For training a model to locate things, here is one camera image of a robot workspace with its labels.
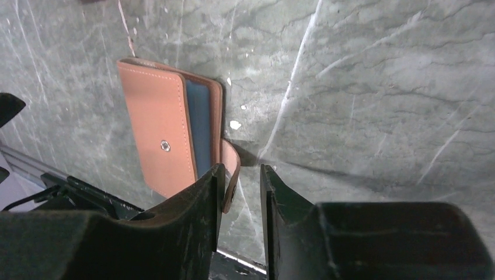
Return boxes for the tan leather card holder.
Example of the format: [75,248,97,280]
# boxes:
[117,58,240,213]

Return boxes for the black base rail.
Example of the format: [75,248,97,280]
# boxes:
[1,145,266,279]

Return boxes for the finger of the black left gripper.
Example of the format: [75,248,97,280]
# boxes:
[0,93,26,127]

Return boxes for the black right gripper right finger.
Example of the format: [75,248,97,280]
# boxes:
[260,164,494,279]

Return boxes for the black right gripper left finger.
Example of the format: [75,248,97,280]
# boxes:
[1,164,225,279]

